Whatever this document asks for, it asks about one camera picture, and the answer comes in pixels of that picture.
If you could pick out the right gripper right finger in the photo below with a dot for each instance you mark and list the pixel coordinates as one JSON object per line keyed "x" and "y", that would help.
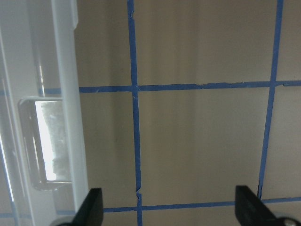
{"x": 250, "y": 211}

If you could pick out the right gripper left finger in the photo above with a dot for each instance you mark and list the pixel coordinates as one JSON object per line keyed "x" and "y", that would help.
{"x": 91, "y": 210}

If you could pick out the clear plastic box lid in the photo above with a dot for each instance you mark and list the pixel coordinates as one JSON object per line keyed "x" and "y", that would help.
{"x": 43, "y": 173}

